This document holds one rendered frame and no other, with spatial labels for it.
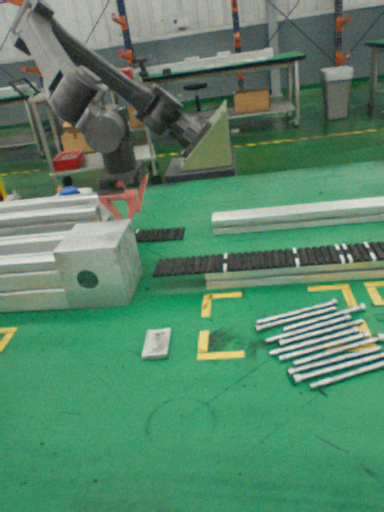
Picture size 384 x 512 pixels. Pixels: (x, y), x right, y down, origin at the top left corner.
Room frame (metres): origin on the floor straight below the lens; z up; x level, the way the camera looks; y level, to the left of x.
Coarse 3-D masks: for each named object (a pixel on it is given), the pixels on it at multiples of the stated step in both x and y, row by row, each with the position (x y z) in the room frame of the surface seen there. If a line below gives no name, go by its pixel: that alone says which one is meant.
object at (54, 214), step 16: (0, 208) 0.84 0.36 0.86; (16, 208) 0.84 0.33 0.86; (32, 208) 0.83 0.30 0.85; (48, 208) 0.83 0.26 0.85; (64, 208) 0.76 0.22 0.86; (80, 208) 0.75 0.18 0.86; (96, 208) 0.75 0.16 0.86; (0, 224) 0.77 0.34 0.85; (16, 224) 0.77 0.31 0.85; (32, 224) 0.77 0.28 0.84; (48, 224) 0.76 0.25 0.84; (64, 224) 0.75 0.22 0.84
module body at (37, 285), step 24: (0, 240) 0.65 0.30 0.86; (24, 240) 0.64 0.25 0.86; (48, 240) 0.63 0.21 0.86; (0, 264) 0.56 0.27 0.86; (24, 264) 0.56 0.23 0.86; (48, 264) 0.55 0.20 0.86; (0, 288) 0.56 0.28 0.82; (24, 288) 0.56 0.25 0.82; (48, 288) 0.56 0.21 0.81; (0, 312) 0.57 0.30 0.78
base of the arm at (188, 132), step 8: (184, 120) 1.25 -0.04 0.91; (192, 120) 1.26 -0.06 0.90; (176, 128) 1.24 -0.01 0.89; (184, 128) 1.24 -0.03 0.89; (192, 128) 1.23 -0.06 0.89; (200, 128) 1.24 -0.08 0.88; (208, 128) 1.23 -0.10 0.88; (176, 136) 1.25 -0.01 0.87; (184, 136) 1.23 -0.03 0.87; (192, 136) 1.23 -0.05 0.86; (200, 136) 1.23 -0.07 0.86; (184, 144) 1.24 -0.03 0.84; (192, 144) 1.22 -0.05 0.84; (184, 152) 1.23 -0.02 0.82
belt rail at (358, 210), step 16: (256, 208) 0.76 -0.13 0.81; (272, 208) 0.74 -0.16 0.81; (288, 208) 0.73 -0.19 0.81; (304, 208) 0.72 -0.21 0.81; (320, 208) 0.71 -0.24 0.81; (336, 208) 0.70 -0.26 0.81; (352, 208) 0.69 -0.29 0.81; (368, 208) 0.69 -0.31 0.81; (224, 224) 0.73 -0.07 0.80; (240, 224) 0.73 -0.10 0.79; (256, 224) 0.73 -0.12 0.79; (272, 224) 0.71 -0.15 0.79; (288, 224) 0.71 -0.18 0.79; (304, 224) 0.70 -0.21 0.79; (320, 224) 0.70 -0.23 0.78; (336, 224) 0.70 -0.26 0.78
